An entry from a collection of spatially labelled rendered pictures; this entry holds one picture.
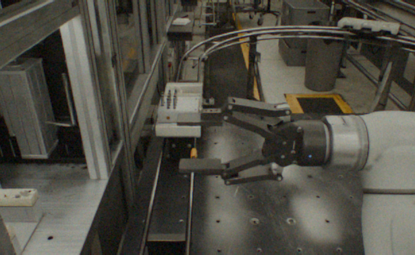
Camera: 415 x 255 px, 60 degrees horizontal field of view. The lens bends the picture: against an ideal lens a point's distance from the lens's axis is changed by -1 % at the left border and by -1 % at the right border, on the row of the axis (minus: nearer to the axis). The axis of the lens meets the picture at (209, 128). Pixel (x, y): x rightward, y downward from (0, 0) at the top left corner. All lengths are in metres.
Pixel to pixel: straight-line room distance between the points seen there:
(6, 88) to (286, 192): 0.84
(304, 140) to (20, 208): 0.55
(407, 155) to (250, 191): 0.68
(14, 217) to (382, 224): 0.67
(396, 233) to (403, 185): 0.07
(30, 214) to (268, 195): 0.70
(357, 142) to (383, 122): 0.05
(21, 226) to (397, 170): 0.68
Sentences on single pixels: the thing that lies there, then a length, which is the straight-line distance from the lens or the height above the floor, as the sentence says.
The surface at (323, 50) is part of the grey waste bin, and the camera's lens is 3.56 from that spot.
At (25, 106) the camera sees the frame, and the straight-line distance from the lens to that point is 0.93.
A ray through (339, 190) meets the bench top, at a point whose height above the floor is 0.68.
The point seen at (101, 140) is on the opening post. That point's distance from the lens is 0.83.
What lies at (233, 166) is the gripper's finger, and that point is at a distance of 0.60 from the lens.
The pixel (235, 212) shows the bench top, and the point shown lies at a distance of 1.11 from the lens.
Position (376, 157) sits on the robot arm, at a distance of 0.60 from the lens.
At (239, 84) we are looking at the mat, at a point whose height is 0.01.
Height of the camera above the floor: 1.43
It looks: 29 degrees down
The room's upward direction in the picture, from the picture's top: straight up
